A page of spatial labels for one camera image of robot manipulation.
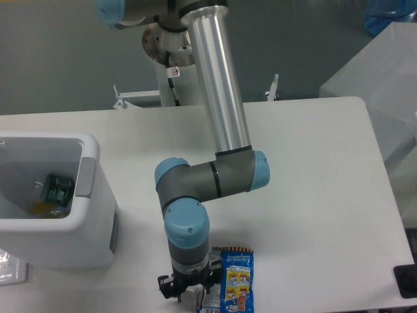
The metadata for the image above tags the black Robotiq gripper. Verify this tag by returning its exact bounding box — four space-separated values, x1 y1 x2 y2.
158 260 222 302

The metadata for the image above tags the small silver torn wrapper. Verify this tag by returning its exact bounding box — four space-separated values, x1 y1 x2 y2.
181 284 201 299

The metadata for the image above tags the blue snack bag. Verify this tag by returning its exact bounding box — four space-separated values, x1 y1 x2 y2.
196 246 255 312

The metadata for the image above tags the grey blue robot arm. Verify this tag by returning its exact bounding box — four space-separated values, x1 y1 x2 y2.
96 1 270 299

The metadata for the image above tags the white trash can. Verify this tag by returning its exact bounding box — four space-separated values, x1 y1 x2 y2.
1 131 118 268

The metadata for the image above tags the dark green package in bin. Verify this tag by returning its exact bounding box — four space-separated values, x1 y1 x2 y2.
40 173 76 207

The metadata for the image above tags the yellow wrapper in bin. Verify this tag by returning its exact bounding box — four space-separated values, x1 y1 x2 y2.
29 201 70 219

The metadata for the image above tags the clear plastic bag at left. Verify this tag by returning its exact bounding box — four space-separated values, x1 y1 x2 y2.
0 250 28 286

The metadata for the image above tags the left table clamp bolt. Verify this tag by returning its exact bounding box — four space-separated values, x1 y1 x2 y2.
113 84 128 109

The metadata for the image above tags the table clamp bolt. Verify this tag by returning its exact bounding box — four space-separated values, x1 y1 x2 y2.
113 84 128 109
265 73 280 102

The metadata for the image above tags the right table clamp bolt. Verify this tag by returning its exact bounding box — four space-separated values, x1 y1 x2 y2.
265 73 280 102

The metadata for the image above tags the black device at edge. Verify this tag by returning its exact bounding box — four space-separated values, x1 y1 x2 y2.
394 264 416 299

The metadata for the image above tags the blue water jug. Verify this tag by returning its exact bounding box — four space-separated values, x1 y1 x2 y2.
363 0 416 37

